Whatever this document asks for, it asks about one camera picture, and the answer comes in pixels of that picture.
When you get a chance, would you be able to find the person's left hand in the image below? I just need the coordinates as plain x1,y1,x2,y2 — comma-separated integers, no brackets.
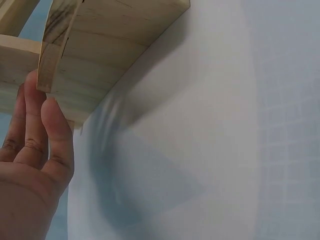
0,69,77,240

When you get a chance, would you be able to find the light wooden rack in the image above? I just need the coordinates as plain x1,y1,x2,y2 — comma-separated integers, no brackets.
0,0,192,131

